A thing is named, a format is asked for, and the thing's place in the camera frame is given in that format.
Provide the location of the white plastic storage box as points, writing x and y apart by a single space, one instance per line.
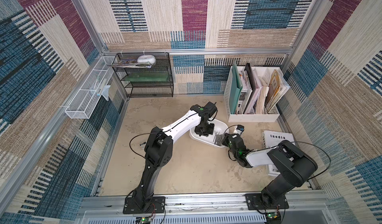
219 127

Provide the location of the white desktop file organizer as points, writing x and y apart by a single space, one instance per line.
251 105

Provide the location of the brown envelopes in organizer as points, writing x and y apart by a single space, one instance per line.
278 87

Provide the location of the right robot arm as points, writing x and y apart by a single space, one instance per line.
295 167

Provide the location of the white Inedia magazine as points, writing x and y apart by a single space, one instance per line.
273 138

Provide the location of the steel nail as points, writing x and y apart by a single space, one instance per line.
218 139

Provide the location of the green folder in organizer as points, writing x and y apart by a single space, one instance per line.
235 90

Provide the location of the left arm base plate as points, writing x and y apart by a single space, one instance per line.
154 205

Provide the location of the black wire mesh shelf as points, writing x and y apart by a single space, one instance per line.
146 89

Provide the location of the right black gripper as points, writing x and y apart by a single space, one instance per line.
228 138

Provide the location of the white round device on shelf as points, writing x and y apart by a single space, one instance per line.
146 60

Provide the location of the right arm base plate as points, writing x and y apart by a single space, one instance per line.
258 201

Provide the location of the magazines on black shelf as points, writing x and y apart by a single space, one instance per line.
131 63

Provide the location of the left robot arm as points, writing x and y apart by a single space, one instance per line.
159 148

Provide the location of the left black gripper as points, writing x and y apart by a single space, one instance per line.
210 132

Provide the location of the black binder in organizer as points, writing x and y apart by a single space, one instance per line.
250 75

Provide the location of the green tray in shelf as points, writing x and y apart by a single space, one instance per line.
147 77

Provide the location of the white wire wall basket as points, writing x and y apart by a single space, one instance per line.
95 86

